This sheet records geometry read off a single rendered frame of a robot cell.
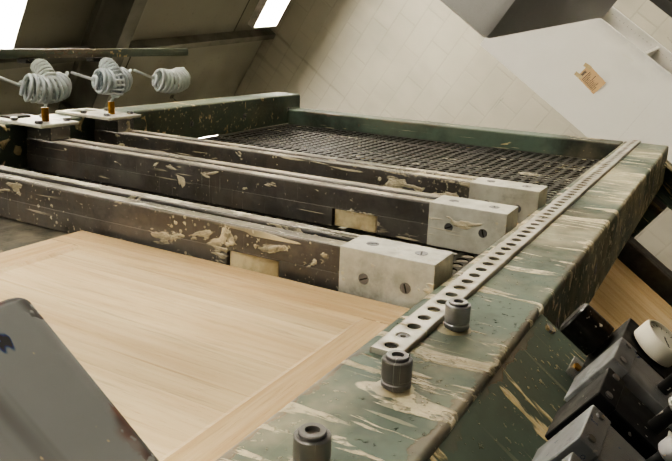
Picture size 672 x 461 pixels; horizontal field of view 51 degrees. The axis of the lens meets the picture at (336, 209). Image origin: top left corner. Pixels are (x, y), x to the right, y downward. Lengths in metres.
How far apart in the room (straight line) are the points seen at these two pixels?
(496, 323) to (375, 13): 6.10
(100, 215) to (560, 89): 3.83
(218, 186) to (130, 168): 0.22
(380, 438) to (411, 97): 6.17
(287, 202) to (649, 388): 0.80
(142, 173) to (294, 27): 5.87
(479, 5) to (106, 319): 0.66
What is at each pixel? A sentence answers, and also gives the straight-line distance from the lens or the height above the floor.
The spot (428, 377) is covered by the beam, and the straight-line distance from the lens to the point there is 0.61.
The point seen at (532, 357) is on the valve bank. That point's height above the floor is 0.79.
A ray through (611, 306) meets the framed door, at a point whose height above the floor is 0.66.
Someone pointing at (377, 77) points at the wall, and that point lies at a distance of 6.78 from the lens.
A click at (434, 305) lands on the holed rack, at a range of 0.75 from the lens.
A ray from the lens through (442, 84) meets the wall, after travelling 6.49.
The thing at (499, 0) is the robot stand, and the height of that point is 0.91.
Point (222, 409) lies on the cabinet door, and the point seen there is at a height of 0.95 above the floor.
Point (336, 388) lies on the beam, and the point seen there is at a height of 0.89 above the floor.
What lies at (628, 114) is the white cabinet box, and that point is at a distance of 4.60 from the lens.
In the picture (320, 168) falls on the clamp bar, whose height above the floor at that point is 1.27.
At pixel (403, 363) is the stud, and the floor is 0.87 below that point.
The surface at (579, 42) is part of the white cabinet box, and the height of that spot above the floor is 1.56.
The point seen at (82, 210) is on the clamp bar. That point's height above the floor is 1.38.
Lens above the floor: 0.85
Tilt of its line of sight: 14 degrees up
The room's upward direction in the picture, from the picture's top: 45 degrees counter-clockwise
